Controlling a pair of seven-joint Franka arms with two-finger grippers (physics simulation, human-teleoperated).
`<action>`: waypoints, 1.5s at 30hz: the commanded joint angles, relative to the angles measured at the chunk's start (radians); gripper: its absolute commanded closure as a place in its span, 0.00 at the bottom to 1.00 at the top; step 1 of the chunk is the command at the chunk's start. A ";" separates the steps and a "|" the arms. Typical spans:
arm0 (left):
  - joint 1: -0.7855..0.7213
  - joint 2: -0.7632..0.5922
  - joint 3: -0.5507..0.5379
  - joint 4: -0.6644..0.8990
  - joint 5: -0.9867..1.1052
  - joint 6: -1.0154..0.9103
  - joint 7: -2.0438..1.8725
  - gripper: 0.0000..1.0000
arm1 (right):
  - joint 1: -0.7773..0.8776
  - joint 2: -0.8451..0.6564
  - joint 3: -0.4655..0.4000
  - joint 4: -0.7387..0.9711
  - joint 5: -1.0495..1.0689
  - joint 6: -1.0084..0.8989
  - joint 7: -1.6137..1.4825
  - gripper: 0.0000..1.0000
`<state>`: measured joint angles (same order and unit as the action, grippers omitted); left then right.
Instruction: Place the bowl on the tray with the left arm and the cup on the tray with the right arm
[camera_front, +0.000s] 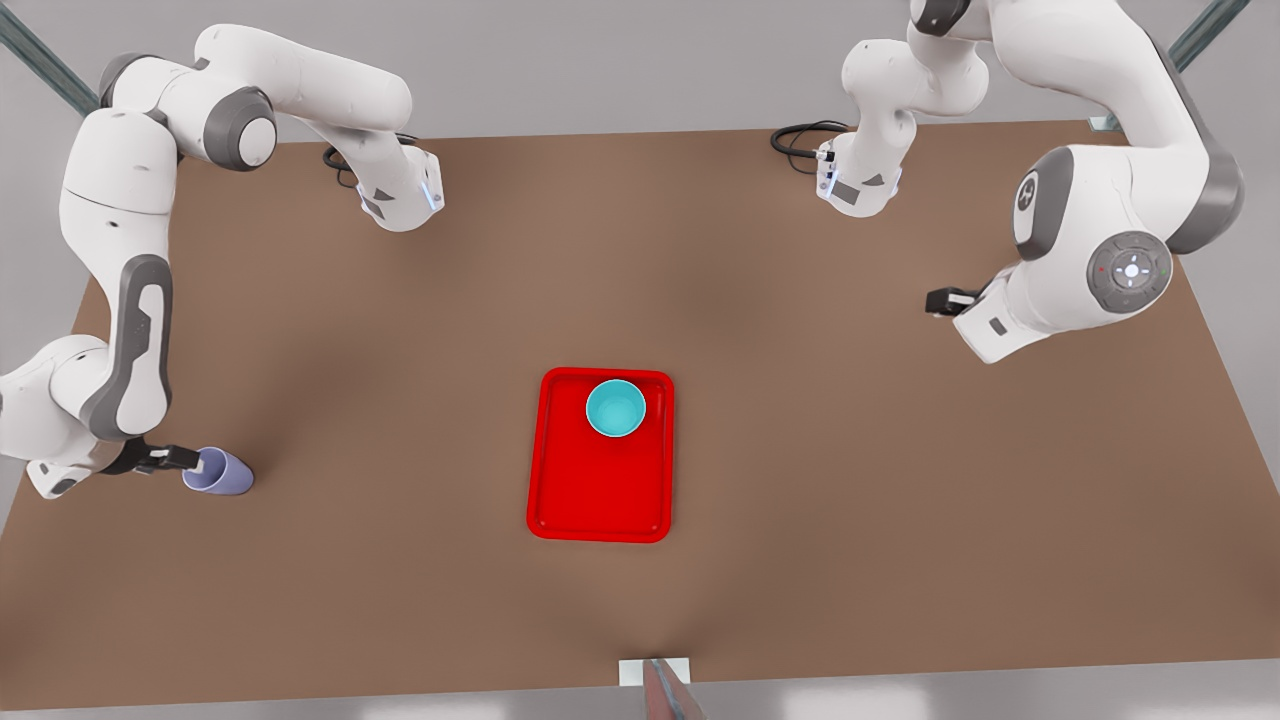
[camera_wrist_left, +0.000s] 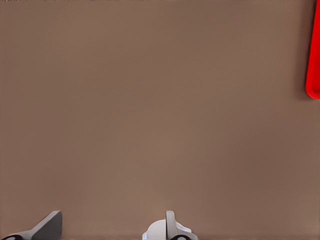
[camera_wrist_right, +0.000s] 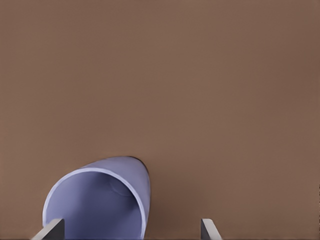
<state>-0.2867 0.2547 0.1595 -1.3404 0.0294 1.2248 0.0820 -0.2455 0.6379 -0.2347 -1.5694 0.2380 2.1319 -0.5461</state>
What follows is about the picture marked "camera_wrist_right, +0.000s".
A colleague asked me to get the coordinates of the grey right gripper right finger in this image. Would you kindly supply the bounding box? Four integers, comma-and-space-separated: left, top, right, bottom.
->
201, 218, 223, 240

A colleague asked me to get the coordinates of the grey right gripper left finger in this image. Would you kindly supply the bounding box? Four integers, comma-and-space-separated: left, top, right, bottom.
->
31, 218, 66, 240

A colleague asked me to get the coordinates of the lavender blue cup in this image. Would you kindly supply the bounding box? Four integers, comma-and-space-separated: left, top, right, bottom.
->
42, 156, 153, 240

